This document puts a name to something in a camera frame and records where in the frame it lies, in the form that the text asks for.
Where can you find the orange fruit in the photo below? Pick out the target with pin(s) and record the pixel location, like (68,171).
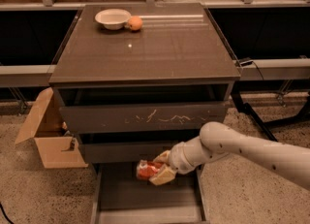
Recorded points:
(135,23)

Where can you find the dark brown drawer cabinet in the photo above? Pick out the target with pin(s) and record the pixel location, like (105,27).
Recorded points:
(176,58)

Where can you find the white bowl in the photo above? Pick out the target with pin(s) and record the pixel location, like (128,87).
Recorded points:
(113,19)

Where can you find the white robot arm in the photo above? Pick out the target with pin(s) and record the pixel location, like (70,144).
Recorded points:
(217,140)

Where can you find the black plug on ledge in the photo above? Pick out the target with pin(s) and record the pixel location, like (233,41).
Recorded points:
(243,62)

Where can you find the red coke can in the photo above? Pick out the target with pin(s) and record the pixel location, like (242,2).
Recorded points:
(147,169)

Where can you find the black metal stand leg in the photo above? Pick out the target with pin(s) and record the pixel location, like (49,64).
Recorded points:
(302,116)

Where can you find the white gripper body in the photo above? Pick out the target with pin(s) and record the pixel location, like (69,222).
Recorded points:
(176,159)

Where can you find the open bottom drawer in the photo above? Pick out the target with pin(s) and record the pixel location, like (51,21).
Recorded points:
(121,198)

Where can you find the open cardboard box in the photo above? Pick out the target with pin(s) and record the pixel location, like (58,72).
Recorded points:
(45,126)

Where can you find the top drawer dark front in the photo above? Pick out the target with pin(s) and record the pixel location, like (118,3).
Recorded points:
(135,118)

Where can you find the middle drawer dark front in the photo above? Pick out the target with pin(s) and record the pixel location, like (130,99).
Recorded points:
(123,152)

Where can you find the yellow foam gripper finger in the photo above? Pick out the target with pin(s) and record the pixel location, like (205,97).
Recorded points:
(166,174)
(162,158)

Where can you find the drawer dark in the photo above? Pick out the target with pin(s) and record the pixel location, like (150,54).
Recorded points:
(123,152)
(135,118)

